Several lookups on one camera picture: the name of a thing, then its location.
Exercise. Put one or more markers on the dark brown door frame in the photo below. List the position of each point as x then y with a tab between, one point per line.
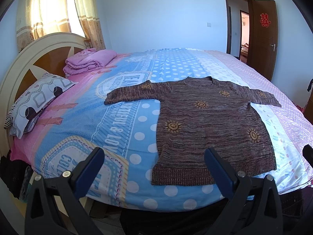
234	25

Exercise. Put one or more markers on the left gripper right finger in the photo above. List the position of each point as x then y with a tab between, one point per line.
254	205

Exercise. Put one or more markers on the brown knit sweater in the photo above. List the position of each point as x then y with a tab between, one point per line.
201	113

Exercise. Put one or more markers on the dark clothes beside bed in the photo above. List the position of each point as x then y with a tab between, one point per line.
16	174

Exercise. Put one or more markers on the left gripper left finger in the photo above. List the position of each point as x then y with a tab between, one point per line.
42	214

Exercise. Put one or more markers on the yellow patterned curtain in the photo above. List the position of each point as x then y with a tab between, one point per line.
38	18

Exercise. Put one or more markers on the white patterned pillow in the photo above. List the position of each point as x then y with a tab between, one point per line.
27	109

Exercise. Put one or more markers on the cream wooden headboard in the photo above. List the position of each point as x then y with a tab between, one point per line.
46	54

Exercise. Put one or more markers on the folded pink blanket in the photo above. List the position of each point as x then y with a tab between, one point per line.
88	60

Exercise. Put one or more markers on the red double happiness decoration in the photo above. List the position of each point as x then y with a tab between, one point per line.
264	20

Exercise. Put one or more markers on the brown wooden door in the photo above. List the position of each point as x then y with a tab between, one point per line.
260	54

